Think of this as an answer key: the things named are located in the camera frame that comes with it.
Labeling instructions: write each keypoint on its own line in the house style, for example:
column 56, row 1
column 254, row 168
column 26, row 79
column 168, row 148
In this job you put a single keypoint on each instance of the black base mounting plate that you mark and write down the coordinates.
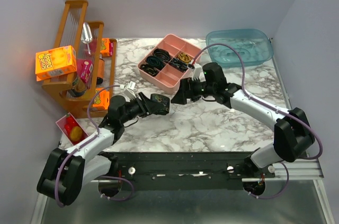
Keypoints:
column 197, row 171

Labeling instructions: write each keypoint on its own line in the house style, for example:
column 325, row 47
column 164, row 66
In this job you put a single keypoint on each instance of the orange bottle on rack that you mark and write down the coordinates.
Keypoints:
column 100, row 72

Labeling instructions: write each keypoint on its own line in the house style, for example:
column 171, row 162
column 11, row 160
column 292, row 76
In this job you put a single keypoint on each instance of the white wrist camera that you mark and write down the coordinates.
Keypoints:
column 196, row 72
column 128, row 90

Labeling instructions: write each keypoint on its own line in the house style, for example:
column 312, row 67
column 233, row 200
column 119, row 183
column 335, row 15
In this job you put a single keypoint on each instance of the teal rolled tie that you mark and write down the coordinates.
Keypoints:
column 155, row 62

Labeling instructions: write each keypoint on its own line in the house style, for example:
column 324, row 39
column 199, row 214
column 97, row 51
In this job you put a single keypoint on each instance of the metal scoop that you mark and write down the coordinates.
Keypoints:
column 86, row 36

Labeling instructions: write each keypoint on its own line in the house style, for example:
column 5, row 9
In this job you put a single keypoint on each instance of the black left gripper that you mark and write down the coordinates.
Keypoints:
column 145, row 107

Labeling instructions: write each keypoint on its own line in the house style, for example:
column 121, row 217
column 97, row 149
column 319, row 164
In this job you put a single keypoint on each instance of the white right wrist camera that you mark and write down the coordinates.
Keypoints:
column 196, row 72

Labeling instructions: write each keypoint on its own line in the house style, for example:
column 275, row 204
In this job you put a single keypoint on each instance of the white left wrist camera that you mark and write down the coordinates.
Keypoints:
column 128, row 90

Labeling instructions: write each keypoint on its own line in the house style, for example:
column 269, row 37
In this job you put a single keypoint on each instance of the pink divided organizer tray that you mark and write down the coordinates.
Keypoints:
column 168, row 78

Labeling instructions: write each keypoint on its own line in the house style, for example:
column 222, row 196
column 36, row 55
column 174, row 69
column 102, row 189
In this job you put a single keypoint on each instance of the dark floral patterned necktie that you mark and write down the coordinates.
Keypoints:
column 160, row 102

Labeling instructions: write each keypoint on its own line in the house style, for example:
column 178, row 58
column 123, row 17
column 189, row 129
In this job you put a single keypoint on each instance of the small orange box upper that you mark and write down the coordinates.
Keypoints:
column 106, row 47

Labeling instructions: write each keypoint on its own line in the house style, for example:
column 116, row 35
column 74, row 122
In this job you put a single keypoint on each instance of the small orange box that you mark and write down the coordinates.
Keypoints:
column 101, row 102
column 106, row 47

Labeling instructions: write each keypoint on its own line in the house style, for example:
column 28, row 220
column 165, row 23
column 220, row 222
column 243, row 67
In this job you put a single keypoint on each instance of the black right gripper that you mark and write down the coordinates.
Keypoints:
column 183, row 92

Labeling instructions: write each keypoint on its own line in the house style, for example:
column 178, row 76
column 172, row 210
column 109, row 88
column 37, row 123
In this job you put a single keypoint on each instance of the orange Scrub Daddy box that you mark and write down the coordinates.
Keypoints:
column 55, row 62

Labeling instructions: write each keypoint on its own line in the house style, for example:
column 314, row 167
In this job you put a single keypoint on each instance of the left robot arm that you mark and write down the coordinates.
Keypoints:
column 66, row 171

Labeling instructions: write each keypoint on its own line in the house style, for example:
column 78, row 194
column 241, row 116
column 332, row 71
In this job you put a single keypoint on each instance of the translucent blue plastic tub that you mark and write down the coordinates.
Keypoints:
column 253, row 46

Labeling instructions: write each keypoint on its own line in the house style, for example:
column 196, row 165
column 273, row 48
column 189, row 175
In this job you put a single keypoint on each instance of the dark blue floral rolled tie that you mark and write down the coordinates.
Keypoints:
column 179, row 65

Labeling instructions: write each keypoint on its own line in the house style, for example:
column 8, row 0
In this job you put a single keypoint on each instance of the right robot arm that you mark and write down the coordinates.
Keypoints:
column 291, row 130

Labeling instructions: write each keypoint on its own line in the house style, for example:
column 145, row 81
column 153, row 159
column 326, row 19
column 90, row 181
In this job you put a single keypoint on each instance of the dark tin can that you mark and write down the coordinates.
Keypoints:
column 78, row 88

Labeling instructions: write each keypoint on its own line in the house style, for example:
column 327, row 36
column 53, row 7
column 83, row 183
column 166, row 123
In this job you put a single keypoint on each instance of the small orange box lower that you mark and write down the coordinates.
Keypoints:
column 101, row 102

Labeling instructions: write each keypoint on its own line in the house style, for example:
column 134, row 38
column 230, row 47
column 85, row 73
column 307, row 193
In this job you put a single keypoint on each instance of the pink bin with fruit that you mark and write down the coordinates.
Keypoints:
column 71, row 128

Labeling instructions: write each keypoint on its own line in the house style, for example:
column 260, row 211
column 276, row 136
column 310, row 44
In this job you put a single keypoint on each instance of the yellow rolled tie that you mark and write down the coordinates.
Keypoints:
column 184, row 57

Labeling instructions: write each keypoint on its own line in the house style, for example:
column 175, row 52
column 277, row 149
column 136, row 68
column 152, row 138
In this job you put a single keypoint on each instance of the aluminium rail frame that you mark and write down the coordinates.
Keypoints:
column 304, row 200

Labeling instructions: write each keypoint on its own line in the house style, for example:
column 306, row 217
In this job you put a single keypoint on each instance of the pink product box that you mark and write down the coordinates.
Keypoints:
column 84, row 69

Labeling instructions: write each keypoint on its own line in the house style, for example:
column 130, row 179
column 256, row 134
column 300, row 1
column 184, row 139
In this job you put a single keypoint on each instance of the black gold rolled tie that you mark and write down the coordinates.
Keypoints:
column 150, row 70

